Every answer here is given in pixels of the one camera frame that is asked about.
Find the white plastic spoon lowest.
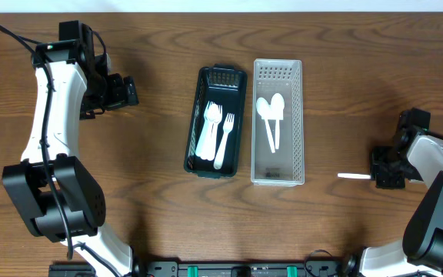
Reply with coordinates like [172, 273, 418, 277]
[337, 172, 371, 180]

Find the white plastic spoon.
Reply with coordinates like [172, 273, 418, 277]
[200, 102, 216, 160]
[271, 93, 285, 150]
[256, 98, 275, 153]

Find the white plastic fork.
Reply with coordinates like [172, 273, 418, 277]
[205, 104, 223, 161]

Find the pale green plastic fork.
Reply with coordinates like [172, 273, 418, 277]
[195, 102, 212, 157]

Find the white plastic fork angled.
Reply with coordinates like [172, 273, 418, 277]
[214, 113, 235, 170]

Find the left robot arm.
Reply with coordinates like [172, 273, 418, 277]
[2, 20, 146, 276]

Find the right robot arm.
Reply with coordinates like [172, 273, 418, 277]
[357, 108, 443, 276]

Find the black plastic basket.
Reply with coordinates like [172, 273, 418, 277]
[184, 64, 247, 179]

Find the clear plastic basket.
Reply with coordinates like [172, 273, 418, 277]
[251, 58, 305, 187]

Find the left black cable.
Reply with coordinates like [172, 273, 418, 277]
[0, 22, 122, 277]

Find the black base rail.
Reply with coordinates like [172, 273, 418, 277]
[48, 260, 373, 277]

